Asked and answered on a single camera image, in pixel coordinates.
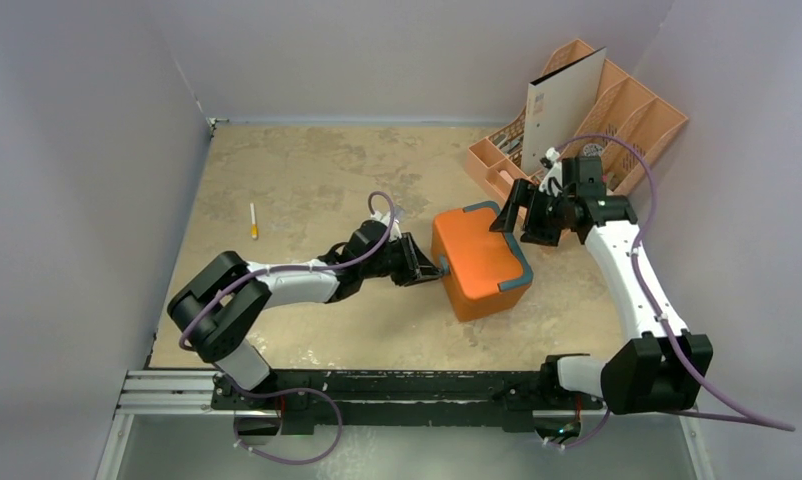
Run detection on peach desk organizer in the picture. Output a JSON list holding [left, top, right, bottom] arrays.
[[465, 40, 688, 201]]

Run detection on white binder folder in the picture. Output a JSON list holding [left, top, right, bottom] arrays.
[[520, 45, 607, 174]]

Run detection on orange medicine kit box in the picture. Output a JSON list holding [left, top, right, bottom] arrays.
[[431, 201, 534, 322]]

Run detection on white yellow thermometer pen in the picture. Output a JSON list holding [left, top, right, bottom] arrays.
[[249, 202, 259, 240]]

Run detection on teal box carry handle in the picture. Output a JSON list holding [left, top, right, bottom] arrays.
[[461, 201, 534, 292]]

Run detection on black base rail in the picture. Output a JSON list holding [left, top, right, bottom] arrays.
[[211, 369, 602, 435]]

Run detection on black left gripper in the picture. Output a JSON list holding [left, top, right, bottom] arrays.
[[360, 233, 442, 287]]

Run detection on aluminium frame rail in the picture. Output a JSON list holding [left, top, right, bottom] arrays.
[[95, 369, 215, 480]]

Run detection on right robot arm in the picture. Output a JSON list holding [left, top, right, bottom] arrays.
[[489, 156, 713, 415]]

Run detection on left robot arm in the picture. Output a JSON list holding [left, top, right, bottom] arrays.
[[166, 220, 443, 409]]

